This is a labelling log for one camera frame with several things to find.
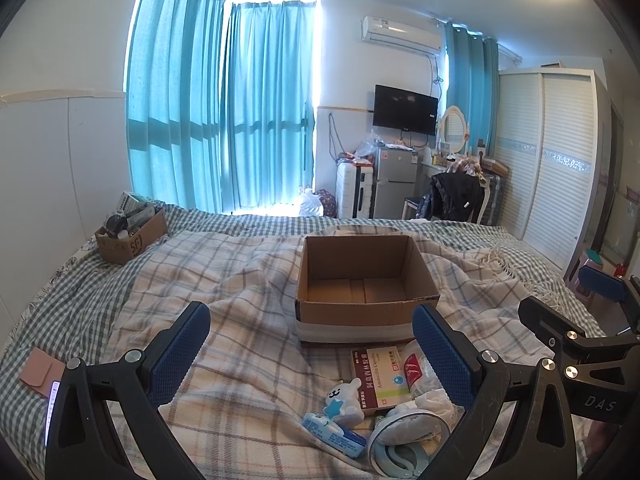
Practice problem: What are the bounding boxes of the light blue folding hanger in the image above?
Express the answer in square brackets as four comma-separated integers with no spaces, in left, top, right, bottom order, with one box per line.
[367,408,450,479]

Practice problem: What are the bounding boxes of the blue white tissue pack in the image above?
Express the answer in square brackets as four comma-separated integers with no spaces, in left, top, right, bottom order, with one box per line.
[302,413,367,458]

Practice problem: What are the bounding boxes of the clear plastic bottle red label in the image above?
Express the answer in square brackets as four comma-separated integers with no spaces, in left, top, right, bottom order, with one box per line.
[400,340,442,398]

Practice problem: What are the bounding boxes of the smartphone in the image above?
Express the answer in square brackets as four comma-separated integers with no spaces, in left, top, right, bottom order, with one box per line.
[43,380,60,445]

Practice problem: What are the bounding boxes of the pink wallet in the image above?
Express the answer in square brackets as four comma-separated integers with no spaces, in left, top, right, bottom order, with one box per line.
[20,348,65,396]

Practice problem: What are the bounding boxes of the amoxicillin medicine box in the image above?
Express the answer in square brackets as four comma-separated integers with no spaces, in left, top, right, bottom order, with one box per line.
[350,346,411,416]

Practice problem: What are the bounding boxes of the green checked bed sheet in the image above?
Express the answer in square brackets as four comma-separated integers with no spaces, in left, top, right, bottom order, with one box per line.
[0,201,609,476]

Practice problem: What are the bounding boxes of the white bear figurine blue star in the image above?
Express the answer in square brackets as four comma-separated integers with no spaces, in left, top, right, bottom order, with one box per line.
[323,378,364,429]

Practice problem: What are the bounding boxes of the beige plaid blanket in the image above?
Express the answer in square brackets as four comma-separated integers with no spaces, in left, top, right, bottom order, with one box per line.
[106,226,582,480]

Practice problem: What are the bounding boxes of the open brown cardboard box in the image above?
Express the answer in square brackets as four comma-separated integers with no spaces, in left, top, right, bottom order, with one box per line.
[295,234,439,346]

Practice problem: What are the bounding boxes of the white sliding wardrobe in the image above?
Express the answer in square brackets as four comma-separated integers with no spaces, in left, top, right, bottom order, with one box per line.
[492,68,611,271]

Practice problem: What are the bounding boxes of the chair with black jacket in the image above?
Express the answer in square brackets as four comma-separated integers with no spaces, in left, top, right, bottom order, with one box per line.
[425,157,489,223]

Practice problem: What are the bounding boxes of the oval white vanity mirror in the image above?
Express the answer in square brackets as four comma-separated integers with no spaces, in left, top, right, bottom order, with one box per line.
[436,105,469,154]

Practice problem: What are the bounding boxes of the small cardboard box with clutter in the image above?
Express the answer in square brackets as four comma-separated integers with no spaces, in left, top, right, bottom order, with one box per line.
[94,192,167,264]

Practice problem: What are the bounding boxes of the silver mini fridge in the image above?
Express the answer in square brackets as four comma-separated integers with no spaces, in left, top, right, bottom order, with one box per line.
[372,144,419,219]

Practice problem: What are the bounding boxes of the white suitcase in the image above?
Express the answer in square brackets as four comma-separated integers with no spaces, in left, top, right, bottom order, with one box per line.
[335,162,373,219]

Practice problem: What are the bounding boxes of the white plastic bag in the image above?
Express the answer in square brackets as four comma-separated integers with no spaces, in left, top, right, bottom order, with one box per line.
[294,188,324,217]

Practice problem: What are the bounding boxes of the narrow blue curtain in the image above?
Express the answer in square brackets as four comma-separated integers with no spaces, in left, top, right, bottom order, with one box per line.
[445,22,499,152]

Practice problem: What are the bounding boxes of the white air conditioner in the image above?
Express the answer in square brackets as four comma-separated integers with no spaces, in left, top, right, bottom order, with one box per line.
[361,16,442,56]

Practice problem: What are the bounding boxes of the large blue window curtain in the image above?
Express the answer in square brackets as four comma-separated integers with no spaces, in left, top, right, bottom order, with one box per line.
[125,0,317,214]

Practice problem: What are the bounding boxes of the black wall television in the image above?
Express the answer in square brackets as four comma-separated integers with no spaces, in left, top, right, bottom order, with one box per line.
[372,84,439,136]

